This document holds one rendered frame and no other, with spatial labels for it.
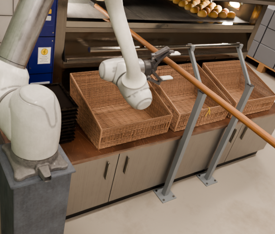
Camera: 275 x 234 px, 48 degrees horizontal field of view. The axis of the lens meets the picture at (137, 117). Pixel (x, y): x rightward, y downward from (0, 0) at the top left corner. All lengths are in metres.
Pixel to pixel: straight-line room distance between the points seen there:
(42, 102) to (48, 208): 0.43
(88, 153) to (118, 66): 0.67
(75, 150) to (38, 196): 0.74
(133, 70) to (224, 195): 1.80
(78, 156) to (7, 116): 0.85
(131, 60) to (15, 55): 0.41
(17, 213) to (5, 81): 0.45
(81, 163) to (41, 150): 0.79
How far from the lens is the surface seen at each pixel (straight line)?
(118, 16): 1.18
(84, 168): 1.86
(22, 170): 1.09
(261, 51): 5.74
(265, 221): 2.79
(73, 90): 2.04
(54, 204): 1.23
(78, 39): 2.04
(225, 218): 2.60
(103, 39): 2.12
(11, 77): 1.10
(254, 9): 3.13
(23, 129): 0.99
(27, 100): 0.97
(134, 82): 1.24
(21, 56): 1.12
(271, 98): 2.94
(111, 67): 1.34
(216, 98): 1.40
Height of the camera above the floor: 1.78
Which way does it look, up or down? 33 degrees down
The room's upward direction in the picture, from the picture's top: 14 degrees clockwise
